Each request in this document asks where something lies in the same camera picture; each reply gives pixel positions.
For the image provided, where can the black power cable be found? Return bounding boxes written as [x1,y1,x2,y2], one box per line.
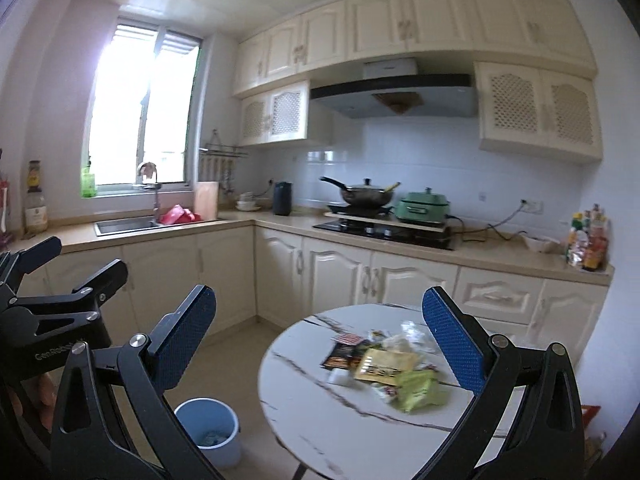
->
[447,200,532,244]

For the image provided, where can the green electric cooker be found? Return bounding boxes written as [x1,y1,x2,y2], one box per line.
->
[394,188,450,224]

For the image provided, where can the round white marble table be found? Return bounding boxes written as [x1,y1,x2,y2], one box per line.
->
[258,304,473,479]

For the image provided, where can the black red snack packet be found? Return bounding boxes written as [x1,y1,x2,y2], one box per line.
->
[321,333,372,370]

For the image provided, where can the clear plastic wrap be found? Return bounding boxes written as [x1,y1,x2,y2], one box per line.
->
[382,321,439,354]

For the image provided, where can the white bowl on counter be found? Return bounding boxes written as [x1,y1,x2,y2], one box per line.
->
[521,234,560,254]

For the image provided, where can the black gas stove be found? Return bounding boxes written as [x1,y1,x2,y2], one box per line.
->
[314,205,454,250]

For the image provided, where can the steel sink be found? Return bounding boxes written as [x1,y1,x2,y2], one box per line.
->
[94,217,162,236]

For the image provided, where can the light blue trash bin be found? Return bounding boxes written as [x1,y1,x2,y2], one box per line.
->
[174,398,241,469]

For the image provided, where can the wall utensil rack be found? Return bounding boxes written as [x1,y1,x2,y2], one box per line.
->
[198,129,248,196]

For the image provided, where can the window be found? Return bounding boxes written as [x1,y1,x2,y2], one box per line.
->
[86,18,203,195]

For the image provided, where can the green bottle on sill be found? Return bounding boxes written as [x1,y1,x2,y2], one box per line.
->
[80,160,96,198]

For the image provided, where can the gold soup sachet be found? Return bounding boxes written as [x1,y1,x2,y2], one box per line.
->
[355,349,419,386]

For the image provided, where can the stacked white bowls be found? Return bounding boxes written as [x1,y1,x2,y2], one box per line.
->
[235,192,260,212]

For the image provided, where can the green snack wrapper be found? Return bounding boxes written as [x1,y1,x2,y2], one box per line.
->
[396,368,447,413]

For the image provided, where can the lower cream base cabinets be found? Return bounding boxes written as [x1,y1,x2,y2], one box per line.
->
[21,220,613,359]

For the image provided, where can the condiment bottles cluster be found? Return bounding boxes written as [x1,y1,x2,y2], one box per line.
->
[565,204,610,272]

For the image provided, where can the sauce bottle yellow label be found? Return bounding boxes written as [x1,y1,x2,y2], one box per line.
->
[24,159,49,235]

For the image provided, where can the upper cream wall cabinets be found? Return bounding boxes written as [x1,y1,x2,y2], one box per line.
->
[233,0,603,164]

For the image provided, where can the red dish basin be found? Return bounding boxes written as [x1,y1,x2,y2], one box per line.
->
[158,205,202,226]

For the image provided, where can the wooden cutting board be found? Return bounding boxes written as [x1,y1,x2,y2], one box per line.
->
[193,181,219,221]

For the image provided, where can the chrome faucet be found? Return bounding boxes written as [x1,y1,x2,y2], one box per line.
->
[137,162,162,223]

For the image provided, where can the black electric kettle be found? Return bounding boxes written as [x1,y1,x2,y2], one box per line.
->
[272,181,293,216]

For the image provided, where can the black range hood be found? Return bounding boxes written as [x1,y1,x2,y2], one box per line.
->
[309,58,478,119]

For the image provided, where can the black wok with lid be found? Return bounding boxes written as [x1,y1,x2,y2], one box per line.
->
[319,177,400,208]

